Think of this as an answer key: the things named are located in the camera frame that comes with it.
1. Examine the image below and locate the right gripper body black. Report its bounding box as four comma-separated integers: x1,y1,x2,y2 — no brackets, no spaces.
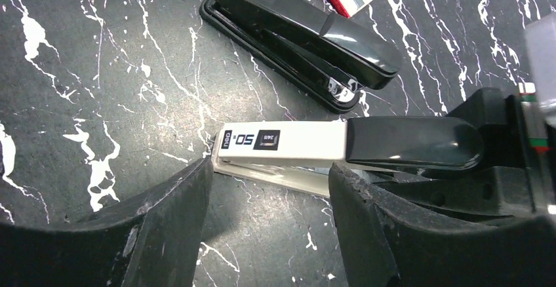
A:
377,88,547,222

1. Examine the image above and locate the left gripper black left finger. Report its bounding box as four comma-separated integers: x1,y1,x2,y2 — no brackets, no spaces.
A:
1,158,213,286

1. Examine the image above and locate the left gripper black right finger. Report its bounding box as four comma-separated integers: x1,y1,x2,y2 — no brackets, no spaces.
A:
328,164,555,286

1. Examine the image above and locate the white stapler black handle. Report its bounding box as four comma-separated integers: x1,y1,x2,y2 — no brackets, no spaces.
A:
211,116,485,197

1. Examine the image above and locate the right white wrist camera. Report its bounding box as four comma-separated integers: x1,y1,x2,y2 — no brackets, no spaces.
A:
524,12,555,128

